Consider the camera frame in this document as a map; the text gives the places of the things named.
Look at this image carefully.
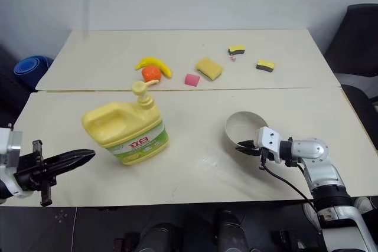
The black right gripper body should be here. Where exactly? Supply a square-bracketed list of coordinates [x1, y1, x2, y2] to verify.
[249, 139, 269, 162]

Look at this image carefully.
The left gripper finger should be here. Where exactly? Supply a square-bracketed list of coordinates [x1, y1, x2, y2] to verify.
[43, 149, 96, 168]
[44, 155, 95, 179]

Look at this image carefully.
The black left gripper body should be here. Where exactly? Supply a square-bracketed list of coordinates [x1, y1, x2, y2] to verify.
[14, 139, 57, 207]

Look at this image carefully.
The white ceramic bowl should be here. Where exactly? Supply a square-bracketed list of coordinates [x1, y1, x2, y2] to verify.
[225, 111, 269, 152]

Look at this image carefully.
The yellow pump detergent bottle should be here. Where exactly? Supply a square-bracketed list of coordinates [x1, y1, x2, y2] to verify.
[82, 79, 170, 166]

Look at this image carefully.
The dark rounded shape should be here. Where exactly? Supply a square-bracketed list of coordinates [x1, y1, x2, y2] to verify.
[137, 222, 185, 252]
[213, 210, 253, 252]

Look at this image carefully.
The yellow black scouring sponge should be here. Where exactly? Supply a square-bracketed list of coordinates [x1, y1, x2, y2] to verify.
[227, 44, 246, 56]
[255, 59, 276, 73]

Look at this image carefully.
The pink sponge block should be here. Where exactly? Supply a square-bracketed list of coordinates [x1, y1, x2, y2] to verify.
[184, 73, 201, 88]

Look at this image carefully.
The large yellow sponge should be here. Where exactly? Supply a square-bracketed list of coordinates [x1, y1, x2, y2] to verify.
[195, 57, 224, 82]

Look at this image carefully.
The dark bulky object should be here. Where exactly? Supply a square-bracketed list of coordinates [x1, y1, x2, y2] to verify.
[0, 44, 41, 130]

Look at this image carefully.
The blue rolled mat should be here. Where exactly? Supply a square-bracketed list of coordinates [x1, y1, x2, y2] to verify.
[12, 55, 54, 87]

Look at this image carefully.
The orange toy fruit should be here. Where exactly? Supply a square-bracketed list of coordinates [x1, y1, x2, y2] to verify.
[141, 65, 162, 83]

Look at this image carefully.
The yellow toy banana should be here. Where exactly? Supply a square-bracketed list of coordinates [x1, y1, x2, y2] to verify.
[135, 56, 174, 79]

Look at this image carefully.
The black office chair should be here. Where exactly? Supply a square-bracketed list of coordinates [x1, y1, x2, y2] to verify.
[323, 4, 378, 148]

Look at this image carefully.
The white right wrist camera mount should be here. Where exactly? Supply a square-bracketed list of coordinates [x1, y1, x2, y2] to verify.
[255, 126, 289, 164]

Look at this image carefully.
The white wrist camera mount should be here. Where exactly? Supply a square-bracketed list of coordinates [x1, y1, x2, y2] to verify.
[0, 123, 24, 165]
[255, 126, 289, 164]

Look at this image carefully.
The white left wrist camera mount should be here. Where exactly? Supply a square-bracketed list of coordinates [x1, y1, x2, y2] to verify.
[0, 123, 24, 165]

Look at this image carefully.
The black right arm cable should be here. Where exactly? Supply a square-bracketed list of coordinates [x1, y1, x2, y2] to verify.
[259, 149, 318, 216]

